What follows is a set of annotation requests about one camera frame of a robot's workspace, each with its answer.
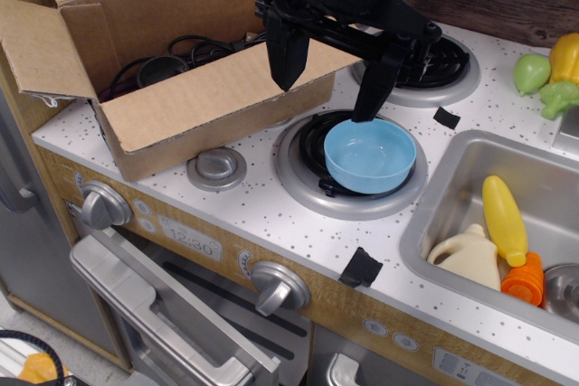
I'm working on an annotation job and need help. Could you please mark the black tape piece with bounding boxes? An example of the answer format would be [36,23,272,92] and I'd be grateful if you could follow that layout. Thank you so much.
[433,107,460,130]
[338,247,383,288]

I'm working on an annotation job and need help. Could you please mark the orange object on floor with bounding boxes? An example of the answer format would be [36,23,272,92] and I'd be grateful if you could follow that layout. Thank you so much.
[17,353,57,384]

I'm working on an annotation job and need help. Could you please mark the right silver oven knob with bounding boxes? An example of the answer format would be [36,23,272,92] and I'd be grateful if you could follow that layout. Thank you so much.
[252,260,311,316]

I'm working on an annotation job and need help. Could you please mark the stainless steel sink basin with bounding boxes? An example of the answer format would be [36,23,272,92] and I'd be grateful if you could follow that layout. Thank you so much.
[400,130,578,343]

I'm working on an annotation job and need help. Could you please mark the black cable on floor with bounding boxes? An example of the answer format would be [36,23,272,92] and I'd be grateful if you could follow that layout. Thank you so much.
[0,329,65,381]

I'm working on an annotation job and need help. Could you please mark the black coil burner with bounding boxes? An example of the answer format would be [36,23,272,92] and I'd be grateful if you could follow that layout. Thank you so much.
[276,110,428,221]
[386,35,481,108]

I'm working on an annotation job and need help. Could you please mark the orange toy carrot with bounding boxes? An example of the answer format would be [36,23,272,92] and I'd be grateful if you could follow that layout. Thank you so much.
[501,252,545,306]

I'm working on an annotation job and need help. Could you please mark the cream toy detergent jug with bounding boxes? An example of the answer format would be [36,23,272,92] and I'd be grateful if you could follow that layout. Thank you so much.
[427,223,501,291]

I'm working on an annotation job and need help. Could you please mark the front black tape piece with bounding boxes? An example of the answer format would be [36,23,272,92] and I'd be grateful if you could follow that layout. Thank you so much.
[338,247,383,288]

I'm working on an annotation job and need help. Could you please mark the open cardboard box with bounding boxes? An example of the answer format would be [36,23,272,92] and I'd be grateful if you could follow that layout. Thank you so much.
[1,0,355,182]

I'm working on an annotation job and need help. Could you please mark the silver oven knob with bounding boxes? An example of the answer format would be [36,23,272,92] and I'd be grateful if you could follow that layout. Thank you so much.
[81,181,133,231]
[252,260,311,316]

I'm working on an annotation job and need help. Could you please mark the black cables in box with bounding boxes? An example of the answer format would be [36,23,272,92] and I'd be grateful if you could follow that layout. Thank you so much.
[98,30,268,102]

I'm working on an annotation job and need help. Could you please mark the green toy broccoli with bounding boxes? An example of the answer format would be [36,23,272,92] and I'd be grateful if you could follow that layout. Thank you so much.
[539,80,578,119]

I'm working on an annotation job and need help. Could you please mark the silver stovetop knob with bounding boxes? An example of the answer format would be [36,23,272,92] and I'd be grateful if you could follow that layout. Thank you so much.
[186,147,247,192]

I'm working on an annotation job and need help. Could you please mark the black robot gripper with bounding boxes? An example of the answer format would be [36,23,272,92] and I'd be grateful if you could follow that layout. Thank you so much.
[256,0,441,123]

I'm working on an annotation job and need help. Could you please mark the light blue plastic bowl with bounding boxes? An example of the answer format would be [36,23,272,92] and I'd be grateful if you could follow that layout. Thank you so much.
[323,118,417,194]

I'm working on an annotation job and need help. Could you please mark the green toy pear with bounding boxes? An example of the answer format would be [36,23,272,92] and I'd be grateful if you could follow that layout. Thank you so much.
[512,53,551,96]

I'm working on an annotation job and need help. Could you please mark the rear black coil burner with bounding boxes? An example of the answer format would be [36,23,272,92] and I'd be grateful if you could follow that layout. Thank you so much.
[386,35,481,108]

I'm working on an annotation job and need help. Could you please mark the grey toy refrigerator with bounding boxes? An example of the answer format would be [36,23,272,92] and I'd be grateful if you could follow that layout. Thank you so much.
[0,87,123,360]

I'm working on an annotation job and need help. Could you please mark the left silver oven knob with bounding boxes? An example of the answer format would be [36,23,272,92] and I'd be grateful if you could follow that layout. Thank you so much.
[81,181,133,231]

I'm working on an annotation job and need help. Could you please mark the silver lower drawer handle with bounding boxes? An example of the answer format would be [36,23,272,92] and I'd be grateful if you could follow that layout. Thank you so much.
[326,353,359,386]

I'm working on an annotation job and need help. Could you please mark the yellow toy bell pepper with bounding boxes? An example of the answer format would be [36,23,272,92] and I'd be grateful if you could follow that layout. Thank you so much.
[549,33,579,85]

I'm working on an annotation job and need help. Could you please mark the silver oven door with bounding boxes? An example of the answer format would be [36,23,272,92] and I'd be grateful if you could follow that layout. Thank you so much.
[71,230,311,385]

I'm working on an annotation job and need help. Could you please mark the rear black tape piece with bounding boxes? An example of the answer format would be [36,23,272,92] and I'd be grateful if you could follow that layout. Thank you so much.
[433,107,460,130]

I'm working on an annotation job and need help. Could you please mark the front black coil burner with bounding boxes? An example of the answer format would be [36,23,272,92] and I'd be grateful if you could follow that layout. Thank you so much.
[276,110,428,221]

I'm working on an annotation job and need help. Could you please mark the yellow toy squeeze bottle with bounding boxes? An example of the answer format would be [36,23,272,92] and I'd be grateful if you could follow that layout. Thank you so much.
[482,175,528,268]

